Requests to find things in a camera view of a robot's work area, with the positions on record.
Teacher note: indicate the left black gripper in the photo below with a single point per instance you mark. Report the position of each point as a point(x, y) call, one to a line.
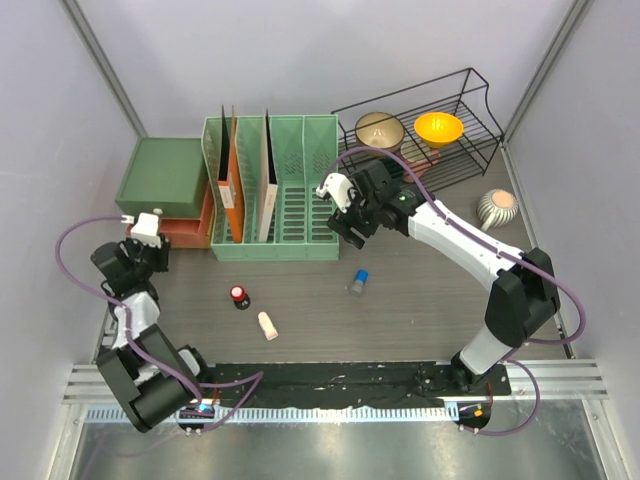
point(159, 254)

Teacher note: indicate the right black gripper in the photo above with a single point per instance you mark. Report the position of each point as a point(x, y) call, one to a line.
point(348, 219)

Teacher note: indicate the drawer box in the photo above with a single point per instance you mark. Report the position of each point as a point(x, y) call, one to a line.
point(169, 174)

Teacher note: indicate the white folder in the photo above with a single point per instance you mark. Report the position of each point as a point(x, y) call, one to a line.
point(268, 184)

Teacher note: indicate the red black stamp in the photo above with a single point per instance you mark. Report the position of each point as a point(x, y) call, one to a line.
point(240, 297)

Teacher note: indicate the orange folder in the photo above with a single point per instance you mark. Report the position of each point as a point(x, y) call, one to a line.
point(229, 177)

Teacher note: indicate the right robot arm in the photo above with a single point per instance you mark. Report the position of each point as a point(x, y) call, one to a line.
point(522, 295)

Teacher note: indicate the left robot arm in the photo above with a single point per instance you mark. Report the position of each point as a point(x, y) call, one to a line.
point(127, 267)

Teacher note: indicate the blue grey bottle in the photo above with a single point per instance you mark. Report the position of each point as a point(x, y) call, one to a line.
point(357, 286)

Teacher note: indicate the green file organizer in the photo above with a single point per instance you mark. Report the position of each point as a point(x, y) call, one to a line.
point(303, 147)

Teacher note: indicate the pink mug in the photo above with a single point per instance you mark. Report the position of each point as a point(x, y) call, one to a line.
point(419, 156)

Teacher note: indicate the brown glass bowl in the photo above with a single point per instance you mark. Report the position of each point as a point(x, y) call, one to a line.
point(380, 130)

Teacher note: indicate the pink eraser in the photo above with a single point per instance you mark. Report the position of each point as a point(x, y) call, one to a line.
point(266, 324)

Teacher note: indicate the orange bowl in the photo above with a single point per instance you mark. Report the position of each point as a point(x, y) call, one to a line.
point(438, 129)

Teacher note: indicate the striped ceramic mug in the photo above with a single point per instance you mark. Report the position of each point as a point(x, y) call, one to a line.
point(496, 208)

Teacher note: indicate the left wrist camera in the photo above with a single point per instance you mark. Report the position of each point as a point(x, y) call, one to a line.
point(144, 228)

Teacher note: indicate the black wire rack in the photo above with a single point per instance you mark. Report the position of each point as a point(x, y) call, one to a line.
point(463, 94)

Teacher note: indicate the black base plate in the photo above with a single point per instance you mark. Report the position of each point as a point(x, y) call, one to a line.
point(342, 385)

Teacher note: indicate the white cable tray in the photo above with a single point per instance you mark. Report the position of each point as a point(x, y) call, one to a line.
point(106, 414)

